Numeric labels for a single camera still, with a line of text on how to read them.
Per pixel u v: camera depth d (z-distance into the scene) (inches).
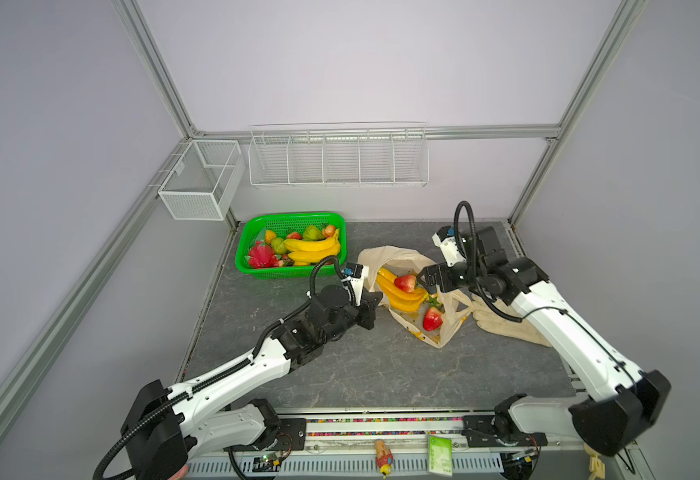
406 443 29.0
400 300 37.7
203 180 39.7
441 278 25.8
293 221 43.9
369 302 24.9
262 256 38.9
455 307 35.1
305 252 39.7
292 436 29.0
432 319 35.5
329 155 39.3
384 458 26.8
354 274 24.7
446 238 26.3
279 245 41.6
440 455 27.3
